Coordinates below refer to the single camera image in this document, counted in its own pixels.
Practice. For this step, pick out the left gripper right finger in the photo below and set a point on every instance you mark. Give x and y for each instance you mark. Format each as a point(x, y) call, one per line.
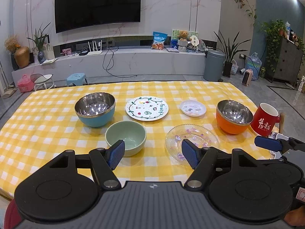
point(201, 161)

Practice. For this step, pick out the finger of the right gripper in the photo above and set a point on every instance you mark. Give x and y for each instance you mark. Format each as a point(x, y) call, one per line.
point(268, 143)

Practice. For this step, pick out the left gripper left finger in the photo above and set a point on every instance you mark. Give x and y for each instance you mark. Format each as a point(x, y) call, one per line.
point(104, 162)

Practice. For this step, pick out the clear glass plate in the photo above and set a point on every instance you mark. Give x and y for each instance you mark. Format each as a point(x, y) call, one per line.
point(198, 135)

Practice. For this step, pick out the green ceramic bowl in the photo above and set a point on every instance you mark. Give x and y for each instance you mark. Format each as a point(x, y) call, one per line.
point(132, 133)

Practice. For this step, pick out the orange steel bowl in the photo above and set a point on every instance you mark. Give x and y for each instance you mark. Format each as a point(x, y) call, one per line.
point(233, 117)

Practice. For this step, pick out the blue steel bowl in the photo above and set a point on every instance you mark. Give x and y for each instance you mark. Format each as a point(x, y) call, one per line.
point(96, 109)

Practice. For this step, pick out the small white sticker plate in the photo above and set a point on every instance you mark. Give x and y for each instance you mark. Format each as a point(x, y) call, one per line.
point(192, 108)

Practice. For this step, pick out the white fruity painted plate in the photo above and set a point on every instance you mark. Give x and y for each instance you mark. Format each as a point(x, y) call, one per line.
point(147, 108)

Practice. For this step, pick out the person's right hand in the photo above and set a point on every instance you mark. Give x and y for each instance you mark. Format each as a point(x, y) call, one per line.
point(296, 217)

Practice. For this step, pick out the red mug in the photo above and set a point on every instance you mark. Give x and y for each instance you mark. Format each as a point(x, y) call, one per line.
point(264, 119)

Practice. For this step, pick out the yellow checkered tablecloth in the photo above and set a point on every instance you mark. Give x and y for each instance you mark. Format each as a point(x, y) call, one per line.
point(46, 124)

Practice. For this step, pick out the pink space heater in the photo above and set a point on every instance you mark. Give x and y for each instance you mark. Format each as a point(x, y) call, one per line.
point(247, 77)

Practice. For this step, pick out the water jug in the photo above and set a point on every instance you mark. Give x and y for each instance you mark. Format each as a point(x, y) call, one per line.
point(254, 63)

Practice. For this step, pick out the blue plastic stool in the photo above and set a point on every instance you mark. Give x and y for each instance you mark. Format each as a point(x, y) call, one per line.
point(76, 79)

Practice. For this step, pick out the dark grey cabinet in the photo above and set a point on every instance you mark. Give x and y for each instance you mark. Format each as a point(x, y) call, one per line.
point(287, 63)

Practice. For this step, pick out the grey trash bin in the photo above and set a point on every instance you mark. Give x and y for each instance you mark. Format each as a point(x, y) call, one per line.
point(213, 65)

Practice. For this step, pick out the white small chair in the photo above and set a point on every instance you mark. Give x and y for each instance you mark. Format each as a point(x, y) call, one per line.
point(42, 80)

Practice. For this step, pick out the tall floor plant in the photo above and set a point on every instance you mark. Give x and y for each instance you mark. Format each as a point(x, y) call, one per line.
point(230, 49)

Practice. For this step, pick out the pink basket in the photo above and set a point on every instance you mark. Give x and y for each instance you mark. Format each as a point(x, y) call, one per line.
point(25, 84)

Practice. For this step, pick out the white wifi router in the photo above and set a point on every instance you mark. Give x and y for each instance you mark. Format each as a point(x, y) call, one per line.
point(94, 49)

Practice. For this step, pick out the teddy bear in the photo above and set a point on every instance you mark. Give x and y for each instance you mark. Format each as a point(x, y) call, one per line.
point(183, 35)

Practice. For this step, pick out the blue snack bag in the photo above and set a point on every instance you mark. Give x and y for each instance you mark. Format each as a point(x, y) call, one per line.
point(158, 40)

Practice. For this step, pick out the golden vase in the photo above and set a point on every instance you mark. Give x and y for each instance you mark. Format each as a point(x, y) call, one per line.
point(22, 56)

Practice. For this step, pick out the potted plant blue vase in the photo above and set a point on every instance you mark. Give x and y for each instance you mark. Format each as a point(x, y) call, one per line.
point(38, 39)

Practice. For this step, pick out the black television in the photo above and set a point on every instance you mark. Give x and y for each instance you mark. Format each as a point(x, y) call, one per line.
point(73, 14)

